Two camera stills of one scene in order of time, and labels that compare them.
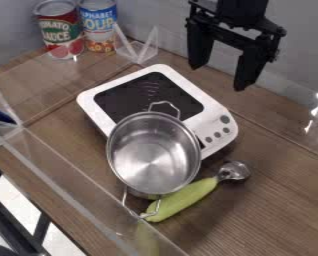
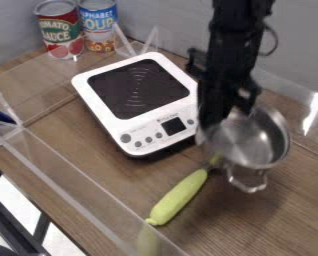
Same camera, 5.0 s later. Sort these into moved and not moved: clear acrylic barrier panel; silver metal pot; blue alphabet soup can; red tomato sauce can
Moved: silver metal pot
Not moved: red tomato sauce can; blue alphabet soup can; clear acrylic barrier panel
